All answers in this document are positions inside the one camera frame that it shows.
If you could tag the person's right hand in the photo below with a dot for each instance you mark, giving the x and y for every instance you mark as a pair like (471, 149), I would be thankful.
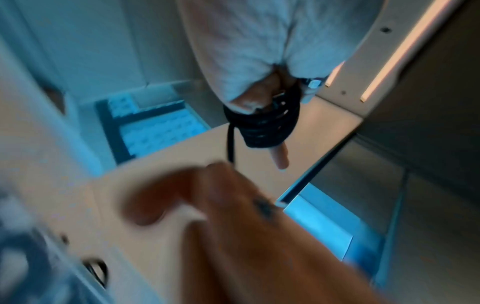
(243, 44)

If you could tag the person's left hand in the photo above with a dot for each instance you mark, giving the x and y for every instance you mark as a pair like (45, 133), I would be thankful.
(258, 243)

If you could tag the white sheet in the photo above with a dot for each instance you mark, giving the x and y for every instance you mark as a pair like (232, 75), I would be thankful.
(322, 222)

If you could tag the white studded tray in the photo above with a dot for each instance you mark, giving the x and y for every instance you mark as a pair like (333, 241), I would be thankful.
(161, 133)

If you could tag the white panel with light strips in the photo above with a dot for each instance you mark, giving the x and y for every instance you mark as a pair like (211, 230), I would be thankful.
(390, 44)

